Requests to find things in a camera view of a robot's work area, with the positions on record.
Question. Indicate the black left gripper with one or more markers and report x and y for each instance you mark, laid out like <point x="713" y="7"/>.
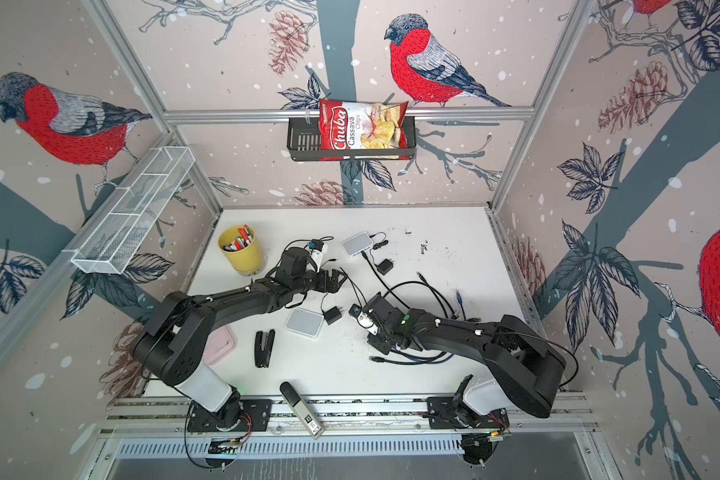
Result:
<point x="334" y="286"/>

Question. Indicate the black wall basket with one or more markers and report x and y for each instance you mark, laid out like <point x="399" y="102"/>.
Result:
<point x="305" y="142"/>

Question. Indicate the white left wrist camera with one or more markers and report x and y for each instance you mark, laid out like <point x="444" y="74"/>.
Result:
<point x="316" y="249"/>

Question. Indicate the white network switch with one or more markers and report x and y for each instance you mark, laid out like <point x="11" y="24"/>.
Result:
<point x="357" y="244"/>
<point x="305" y="322"/>

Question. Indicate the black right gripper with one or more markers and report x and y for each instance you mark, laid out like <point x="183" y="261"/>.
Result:
<point x="382" y="347"/>

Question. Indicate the white wire mesh shelf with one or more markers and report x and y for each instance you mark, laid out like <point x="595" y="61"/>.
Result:
<point x="138" y="203"/>

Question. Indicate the black grey remote device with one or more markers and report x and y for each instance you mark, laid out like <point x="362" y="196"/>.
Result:
<point x="302" y="410"/>

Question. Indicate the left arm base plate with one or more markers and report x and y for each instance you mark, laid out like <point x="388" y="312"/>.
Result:
<point x="246" y="415"/>

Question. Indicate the red cassava chips bag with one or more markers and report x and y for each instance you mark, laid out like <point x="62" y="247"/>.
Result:
<point x="379" y="123"/>

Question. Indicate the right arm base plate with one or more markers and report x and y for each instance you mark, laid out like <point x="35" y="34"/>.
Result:
<point x="446" y="413"/>

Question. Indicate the yellow cup with pens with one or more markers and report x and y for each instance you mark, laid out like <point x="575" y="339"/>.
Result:
<point x="241" y="247"/>

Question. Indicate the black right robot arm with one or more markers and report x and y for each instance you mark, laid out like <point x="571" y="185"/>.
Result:
<point x="526" y="366"/>

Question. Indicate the black stapler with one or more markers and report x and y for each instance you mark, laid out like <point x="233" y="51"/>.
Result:
<point x="263" y="348"/>

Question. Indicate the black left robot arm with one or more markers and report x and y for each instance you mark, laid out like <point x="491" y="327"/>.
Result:
<point x="172" y="343"/>

